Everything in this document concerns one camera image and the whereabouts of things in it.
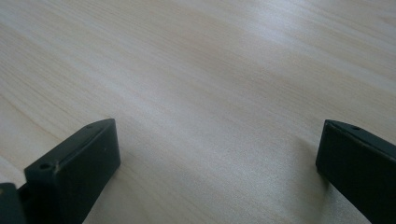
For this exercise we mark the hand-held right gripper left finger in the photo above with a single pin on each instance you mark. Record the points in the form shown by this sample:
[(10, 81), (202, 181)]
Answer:
[(77, 174)]

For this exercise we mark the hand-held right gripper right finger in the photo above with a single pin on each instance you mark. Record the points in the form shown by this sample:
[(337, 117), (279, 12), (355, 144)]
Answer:
[(358, 168)]

